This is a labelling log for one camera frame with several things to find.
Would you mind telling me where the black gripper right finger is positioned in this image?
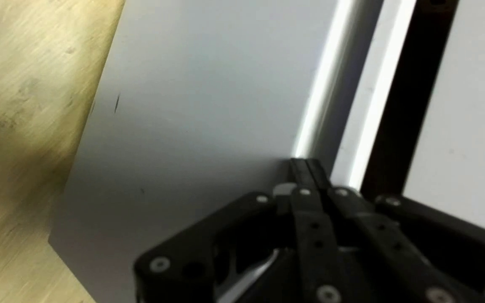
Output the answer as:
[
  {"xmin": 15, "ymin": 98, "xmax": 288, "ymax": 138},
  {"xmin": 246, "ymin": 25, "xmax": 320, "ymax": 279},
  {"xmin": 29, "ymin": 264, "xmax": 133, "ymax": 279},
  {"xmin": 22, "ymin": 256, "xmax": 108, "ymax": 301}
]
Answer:
[{"xmin": 308, "ymin": 158, "xmax": 485, "ymax": 303}]

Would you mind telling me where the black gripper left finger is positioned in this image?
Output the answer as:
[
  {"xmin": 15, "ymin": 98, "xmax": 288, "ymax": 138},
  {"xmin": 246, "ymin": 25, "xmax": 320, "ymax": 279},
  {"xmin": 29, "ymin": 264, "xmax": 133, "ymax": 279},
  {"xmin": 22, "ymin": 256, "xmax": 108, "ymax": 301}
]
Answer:
[{"xmin": 133, "ymin": 158, "xmax": 349, "ymax": 303}]

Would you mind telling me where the grey cabinet drawer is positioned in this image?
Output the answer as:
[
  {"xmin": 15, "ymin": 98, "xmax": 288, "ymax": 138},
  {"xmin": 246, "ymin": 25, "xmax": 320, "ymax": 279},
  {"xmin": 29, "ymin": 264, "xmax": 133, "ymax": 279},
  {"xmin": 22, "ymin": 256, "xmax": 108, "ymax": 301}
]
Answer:
[{"xmin": 47, "ymin": 0, "xmax": 418, "ymax": 303}]

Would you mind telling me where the grey plain drawer front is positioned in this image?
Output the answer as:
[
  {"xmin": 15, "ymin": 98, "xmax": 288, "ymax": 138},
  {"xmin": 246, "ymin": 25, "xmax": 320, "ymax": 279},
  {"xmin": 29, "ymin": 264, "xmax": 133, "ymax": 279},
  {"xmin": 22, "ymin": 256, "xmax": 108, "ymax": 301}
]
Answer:
[{"xmin": 401, "ymin": 0, "xmax": 485, "ymax": 239}]

